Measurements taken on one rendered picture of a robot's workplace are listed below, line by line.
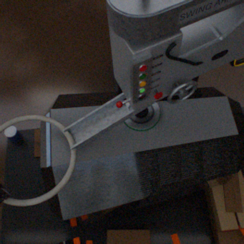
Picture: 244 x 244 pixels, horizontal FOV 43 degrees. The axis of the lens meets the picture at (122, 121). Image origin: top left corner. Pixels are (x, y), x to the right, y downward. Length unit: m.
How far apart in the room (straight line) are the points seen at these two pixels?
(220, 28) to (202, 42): 0.09
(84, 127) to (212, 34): 0.79
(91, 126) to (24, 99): 1.40
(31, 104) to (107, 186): 1.40
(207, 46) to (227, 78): 1.70
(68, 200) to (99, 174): 0.23
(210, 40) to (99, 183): 0.93
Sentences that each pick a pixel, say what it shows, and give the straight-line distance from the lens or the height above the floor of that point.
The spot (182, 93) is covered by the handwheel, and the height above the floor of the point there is 1.24.
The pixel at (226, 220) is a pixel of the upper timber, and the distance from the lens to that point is 2.27.
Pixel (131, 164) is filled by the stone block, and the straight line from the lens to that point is 1.68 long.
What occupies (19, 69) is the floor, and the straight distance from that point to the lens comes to 3.13.
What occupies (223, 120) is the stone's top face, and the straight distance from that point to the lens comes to 1.79.
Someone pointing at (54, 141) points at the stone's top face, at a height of 0.85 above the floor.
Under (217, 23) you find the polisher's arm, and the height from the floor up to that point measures 1.44.
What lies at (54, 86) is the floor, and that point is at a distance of 2.93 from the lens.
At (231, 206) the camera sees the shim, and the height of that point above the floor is 0.25.
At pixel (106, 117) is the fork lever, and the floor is 0.97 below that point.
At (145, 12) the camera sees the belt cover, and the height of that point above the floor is 1.72.
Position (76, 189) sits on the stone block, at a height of 0.73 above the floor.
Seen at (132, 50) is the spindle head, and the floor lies 1.57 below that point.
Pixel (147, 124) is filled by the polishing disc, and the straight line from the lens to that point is 1.68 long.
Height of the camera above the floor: 2.40
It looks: 65 degrees down
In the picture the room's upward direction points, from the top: 5 degrees counter-clockwise
